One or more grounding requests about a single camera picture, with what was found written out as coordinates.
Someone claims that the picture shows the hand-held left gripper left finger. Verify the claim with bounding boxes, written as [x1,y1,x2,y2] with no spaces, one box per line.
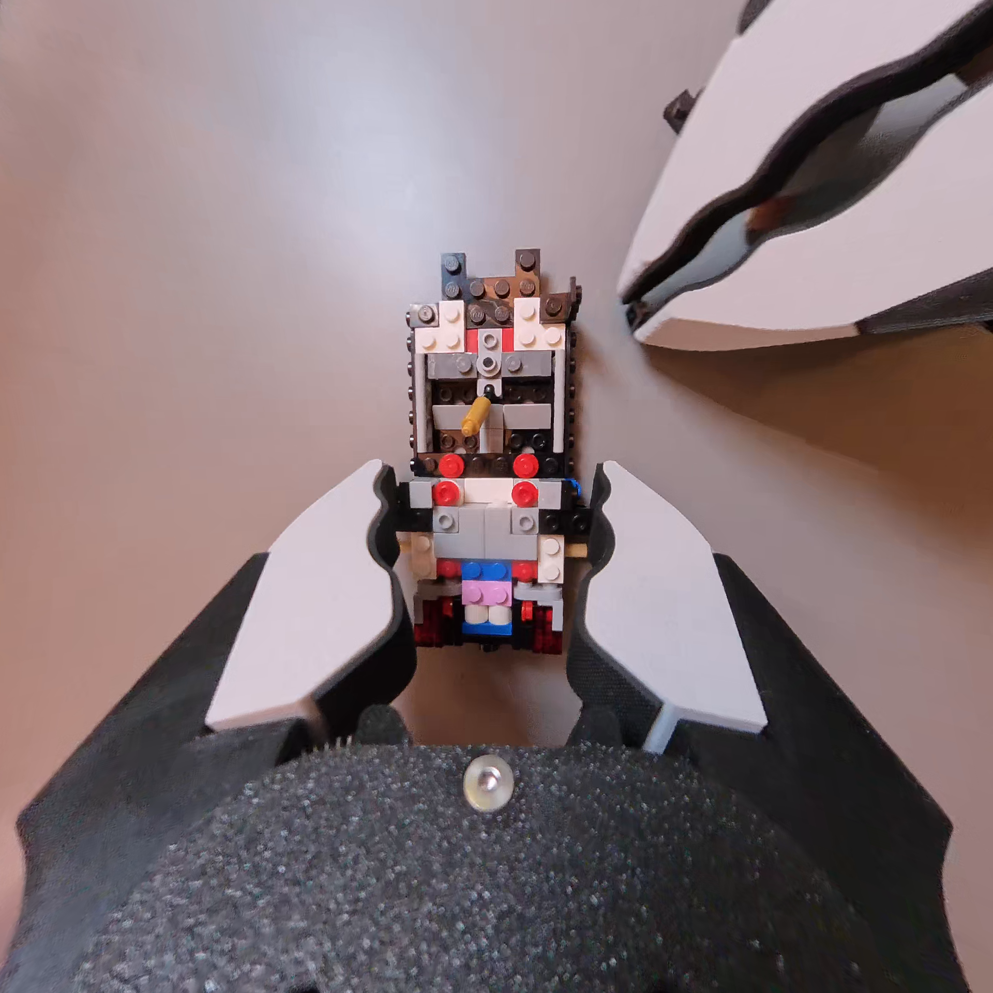
[204,460,420,734]

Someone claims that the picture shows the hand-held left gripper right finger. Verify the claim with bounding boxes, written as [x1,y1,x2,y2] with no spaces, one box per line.
[564,460,770,759]

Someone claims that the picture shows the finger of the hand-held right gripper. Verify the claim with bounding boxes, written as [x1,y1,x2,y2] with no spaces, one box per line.
[633,95,993,353]
[617,0,993,305]

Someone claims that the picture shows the brick car model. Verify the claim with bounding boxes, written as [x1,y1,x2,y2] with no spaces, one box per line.
[397,246,598,658]

